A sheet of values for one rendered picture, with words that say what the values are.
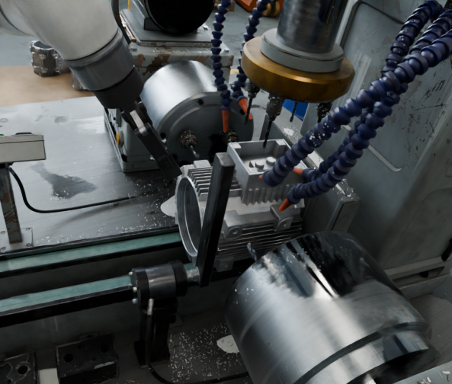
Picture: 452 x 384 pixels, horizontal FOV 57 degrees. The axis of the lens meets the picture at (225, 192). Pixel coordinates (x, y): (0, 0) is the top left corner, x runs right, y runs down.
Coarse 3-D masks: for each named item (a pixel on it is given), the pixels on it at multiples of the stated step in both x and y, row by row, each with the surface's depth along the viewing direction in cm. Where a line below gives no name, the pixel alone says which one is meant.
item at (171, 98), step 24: (168, 72) 97; (192, 72) 96; (144, 96) 98; (168, 96) 91; (192, 96) 88; (216, 96) 90; (168, 120) 89; (192, 120) 91; (216, 120) 94; (240, 120) 96; (168, 144) 93; (216, 144) 98
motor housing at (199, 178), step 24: (192, 168) 77; (192, 192) 86; (240, 192) 75; (192, 216) 88; (240, 216) 75; (264, 216) 76; (192, 240) 85; (240, 240) 76; (264, 240) 78; (288, 240) 81
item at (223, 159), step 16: (224, 160) 55; (224, 176) 55; (208, 192) 60; (224, 192) 57; (208, 208) 61; (224, 208) 59; (208, 224) 61; (208, 240) 63; (208, 256) 65; (208, 272) 68
